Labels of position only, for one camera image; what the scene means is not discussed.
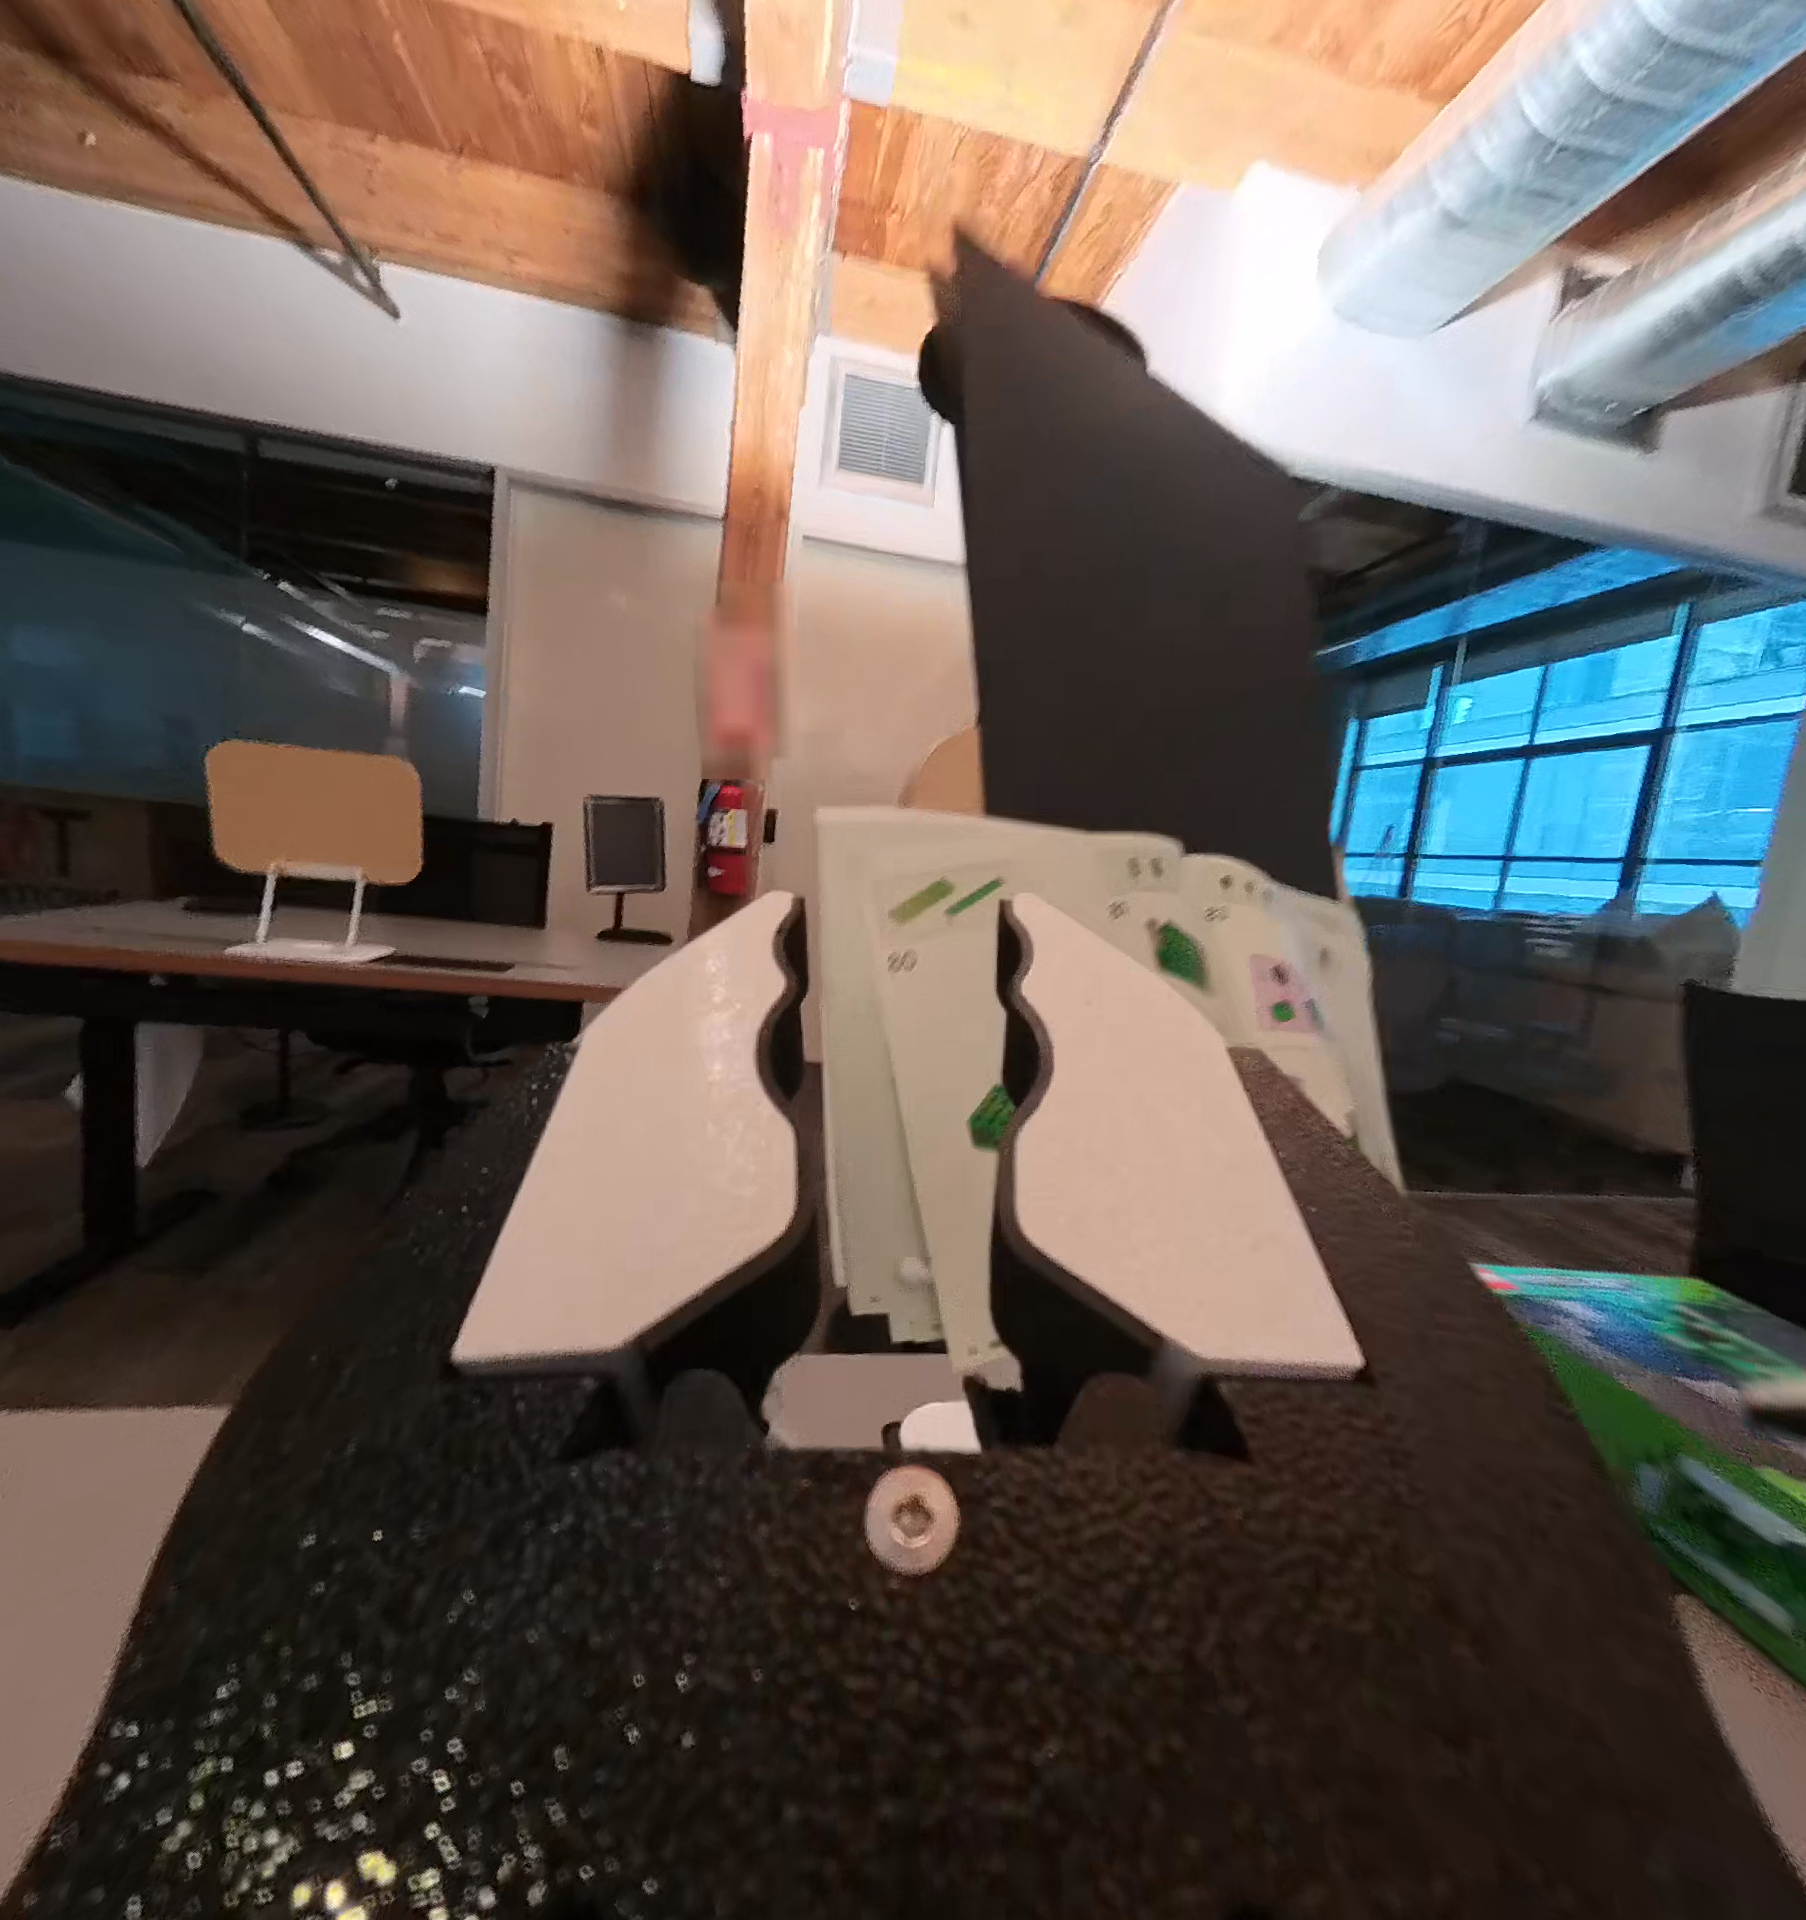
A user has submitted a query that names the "grey sign holder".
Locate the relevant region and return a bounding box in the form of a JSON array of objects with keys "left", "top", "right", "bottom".
[{"left": 583, "top": 794, "right": 675, "bottom": 948}]

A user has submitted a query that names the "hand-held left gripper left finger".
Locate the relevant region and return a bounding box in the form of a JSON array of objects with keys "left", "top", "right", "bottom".
[{"left": 450, "top": 889, "right": 826, "bottom": 1439}]

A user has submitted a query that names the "large grid window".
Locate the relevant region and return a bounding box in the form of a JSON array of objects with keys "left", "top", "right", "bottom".
[{"left": 1331, "top": 593, "right": 1806, "bottom": 920}]

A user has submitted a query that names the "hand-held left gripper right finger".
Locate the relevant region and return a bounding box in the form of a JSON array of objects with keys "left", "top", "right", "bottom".
[{"left": 990, "top": 896, "right": 1370, "bottom": 1447}]

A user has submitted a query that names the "white wall vent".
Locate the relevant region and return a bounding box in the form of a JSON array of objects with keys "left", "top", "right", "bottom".
[{"left": 817, "top": 356, "right": 948, "bottom": 498}]

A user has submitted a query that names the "black backdrop board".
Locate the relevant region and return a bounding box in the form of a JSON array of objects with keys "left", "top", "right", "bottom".
[{"left": 915, "top": 229, "right": 1343, "bottom": 904}]

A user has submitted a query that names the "tan board book stand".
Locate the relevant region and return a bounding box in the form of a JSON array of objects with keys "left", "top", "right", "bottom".
[{"left": 202, "top": 741, "right": 428, "bottom": 966}]

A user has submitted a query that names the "wood-edged desk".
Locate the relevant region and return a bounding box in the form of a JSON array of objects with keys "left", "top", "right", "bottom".
[{"left": 0, "top": 896, "right": 672, "bottom": 1335}]

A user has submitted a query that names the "wooden support column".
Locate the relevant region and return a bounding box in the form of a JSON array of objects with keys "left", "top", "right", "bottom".
[{"left": 711, "top": 0, "right": 851, "bottom": 819}]

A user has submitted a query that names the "lego instruction booklet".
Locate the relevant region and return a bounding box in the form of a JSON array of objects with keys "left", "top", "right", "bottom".
[{"left": 813, "top": 807, "right": 1410, "bottom": 1374}]

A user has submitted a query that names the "green lego box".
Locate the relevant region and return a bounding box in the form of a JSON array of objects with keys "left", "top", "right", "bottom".
[{"left": 1469, "top": 1266, "right": 1806, "bottom": 1730}]

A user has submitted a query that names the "red fire extinguisher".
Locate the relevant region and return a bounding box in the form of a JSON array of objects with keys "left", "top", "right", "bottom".
[{"left": 697, "top": 776, "right": 762, "bottom": 902}]

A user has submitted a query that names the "silver air duct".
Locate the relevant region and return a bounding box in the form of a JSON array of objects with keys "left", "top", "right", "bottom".
[
  {"left": 1315, "top": 0, "right": 1806, "bottom": 339},
  {"left": 1533, "top": 194, "right": 1806, "bottom": 444}
]

